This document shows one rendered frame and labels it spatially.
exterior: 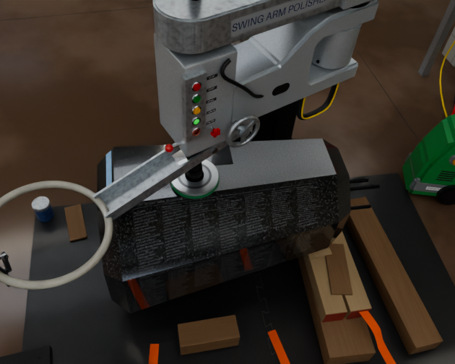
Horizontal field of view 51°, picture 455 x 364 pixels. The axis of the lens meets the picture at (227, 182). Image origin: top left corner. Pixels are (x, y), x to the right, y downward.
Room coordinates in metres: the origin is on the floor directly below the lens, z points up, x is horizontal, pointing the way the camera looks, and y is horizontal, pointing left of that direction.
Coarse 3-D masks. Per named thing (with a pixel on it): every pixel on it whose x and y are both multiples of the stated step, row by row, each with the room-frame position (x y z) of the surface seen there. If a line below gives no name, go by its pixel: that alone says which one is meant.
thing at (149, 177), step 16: (224, 144) 1.34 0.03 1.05; (160, 160) 1.28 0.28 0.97; (192, 160) 1.24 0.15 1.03; (128, 176) 1.19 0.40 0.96; (144, 176) 1.21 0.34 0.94; (160, 176) 1.21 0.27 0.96; (176, 176) 1.20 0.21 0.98; (112, 192) 1.14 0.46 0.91; (128, 192) 1.14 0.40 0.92; (144, 192) 1.11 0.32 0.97; (112, 208) 1.08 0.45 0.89; (128, 208) 1.07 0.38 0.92
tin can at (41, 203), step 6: (36, 198) 1.61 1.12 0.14; (42, 198) 1.61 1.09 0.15; (36, 204) 1.56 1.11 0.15; (42, 204) 1.57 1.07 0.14; (48, 204) 1.58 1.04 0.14; (36, 210) 1.53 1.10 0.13; (42, 210) 1.54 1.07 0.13; (48, 210) 1.56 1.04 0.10; (42, 216) 1.53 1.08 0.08; (48, 216) 1.55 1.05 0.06
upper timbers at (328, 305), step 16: (336, 240) 1.44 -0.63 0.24; (304, 256) 1.37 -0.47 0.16; (320, 272) 1.24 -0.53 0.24; (352, 272) 1.25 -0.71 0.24; (320, 288) 1.14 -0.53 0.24; (352, 288) 1.16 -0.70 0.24; (320, 304) 1.07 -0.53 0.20; (336, 304) 1.06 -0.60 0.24; (352, 304) 1.07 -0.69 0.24; (368, 304) 1.08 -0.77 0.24; (336, 320) 1.02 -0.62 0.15
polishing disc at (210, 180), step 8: (184, 160) 1.40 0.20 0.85; (208, 168) 1.37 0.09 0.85; (216, 168) 1.37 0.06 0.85; (184, 176) 1.31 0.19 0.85; (208, 176) 1.32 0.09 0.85; (216, 176) 1.32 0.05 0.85; (176, 184) 1.26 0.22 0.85; (184, 184) 1.26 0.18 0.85; (192, 184) 1.27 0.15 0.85; (200, 184) 1.27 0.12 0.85; (208, 184) 1.28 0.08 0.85; (216, 184) 1.28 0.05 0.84; (184, 192) 1.22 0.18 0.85; (192, 192) 1.23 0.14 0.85; (200, 192) 1.23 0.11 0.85; (208, 192) 1.24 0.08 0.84
